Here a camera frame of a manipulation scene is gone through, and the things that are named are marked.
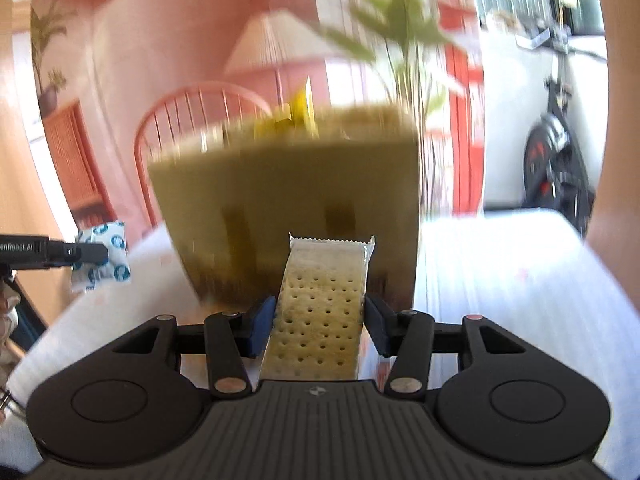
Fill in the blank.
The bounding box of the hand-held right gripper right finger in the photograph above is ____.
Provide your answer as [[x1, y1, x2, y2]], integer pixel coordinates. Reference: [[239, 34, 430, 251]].
[[364, 294, 533, 401]]

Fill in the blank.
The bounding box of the crumpled cloth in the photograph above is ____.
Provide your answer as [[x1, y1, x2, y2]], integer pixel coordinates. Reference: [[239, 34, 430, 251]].
[[487, 10, 526, 32]]

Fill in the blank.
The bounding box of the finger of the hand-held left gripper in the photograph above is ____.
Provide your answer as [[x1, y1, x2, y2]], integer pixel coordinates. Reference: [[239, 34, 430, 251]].
[[49, 242, 108, 267]]

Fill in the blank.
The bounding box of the checked tablecloth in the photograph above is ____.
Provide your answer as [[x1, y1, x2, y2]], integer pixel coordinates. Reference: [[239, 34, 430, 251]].
[[5, 207, 640, 466]]

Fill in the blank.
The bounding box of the wooden door frame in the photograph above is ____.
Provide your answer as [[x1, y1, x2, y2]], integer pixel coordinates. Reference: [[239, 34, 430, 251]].
[[582, 0, 640, 266]]

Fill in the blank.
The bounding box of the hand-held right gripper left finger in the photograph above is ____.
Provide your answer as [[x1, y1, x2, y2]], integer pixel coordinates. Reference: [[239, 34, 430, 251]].
[[107, 296, 277, 398]]

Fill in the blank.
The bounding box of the clear cracker packet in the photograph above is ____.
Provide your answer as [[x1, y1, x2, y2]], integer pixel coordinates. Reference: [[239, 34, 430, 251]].
[[259, 232, 377, 382]]

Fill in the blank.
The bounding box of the cardboard box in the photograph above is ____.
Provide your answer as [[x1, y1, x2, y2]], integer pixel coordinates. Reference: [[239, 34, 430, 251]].
[[147, 102, 421, 311]]

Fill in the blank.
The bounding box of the wall poster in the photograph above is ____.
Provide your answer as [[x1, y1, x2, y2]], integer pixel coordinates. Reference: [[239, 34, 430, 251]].
[[30, 0, 486, 241]]

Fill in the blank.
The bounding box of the yellow snack bag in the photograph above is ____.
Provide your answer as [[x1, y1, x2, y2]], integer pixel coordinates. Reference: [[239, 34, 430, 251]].
[[255, 76, 321, 141]]

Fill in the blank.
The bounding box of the black exercise bike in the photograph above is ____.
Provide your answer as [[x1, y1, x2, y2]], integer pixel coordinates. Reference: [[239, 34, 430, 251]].
[[520, 25, 608, 238]]

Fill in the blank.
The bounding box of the white and blue packet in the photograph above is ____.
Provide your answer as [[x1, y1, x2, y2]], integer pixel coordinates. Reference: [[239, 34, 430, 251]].
[[70, 219, 132, 295]]

